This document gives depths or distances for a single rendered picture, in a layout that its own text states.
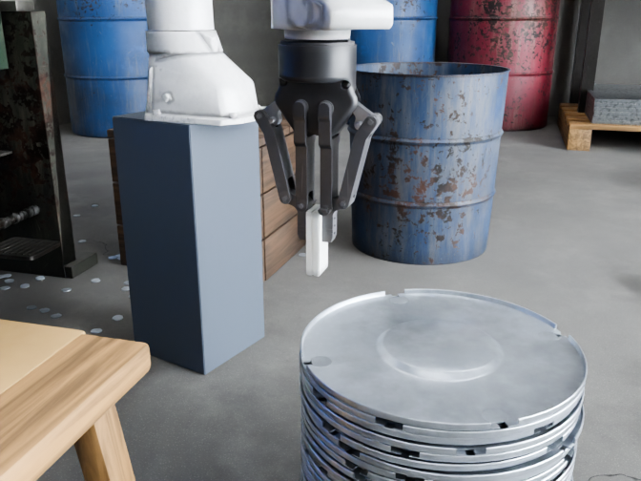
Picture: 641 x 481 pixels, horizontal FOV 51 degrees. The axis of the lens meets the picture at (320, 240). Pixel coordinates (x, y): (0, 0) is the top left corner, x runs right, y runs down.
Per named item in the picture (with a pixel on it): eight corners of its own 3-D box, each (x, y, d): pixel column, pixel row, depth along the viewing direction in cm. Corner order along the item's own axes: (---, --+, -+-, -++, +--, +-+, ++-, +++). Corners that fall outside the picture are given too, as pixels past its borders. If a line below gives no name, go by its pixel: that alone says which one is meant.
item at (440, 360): (501, 285, 87) (501, 280, 86) (652, 407, 60) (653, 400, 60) (279, 306, 81) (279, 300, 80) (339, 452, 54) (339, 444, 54)
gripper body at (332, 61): (370, 36, 66) (367, 131, 69) (289, 35, 68) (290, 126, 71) (349, 40, 59) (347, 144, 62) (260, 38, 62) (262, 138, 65)
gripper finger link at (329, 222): (325, 191, 69) (354, 193, 68) (325, 237, 71) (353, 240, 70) (321, 195, 68) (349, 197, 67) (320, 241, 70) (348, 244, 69)
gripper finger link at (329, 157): (327, 97, 67) (341, 97, 67) (329, 205, 71) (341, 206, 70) (315, 102, 64) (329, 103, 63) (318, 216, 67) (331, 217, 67)
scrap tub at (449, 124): (496, 225, 205) (510, 63, 189) (492, 275, 167) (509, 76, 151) (361, 215, 215) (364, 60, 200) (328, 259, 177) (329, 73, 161)
